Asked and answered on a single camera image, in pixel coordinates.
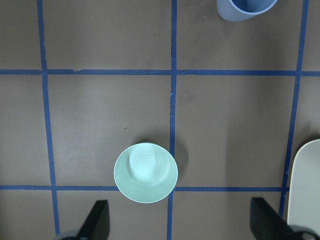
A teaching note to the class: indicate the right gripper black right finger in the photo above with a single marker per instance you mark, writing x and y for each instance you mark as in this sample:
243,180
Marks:
265,223

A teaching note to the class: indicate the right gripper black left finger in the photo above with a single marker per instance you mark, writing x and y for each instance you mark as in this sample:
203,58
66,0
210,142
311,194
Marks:
97,224

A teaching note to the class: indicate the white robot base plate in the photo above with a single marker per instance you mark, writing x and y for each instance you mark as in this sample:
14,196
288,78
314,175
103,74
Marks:
304,189

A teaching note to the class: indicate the mint green bowl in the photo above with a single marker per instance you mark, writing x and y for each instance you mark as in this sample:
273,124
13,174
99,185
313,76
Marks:
145,173

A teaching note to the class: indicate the blue cup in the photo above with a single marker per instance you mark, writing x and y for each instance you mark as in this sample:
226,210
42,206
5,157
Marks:
241,10

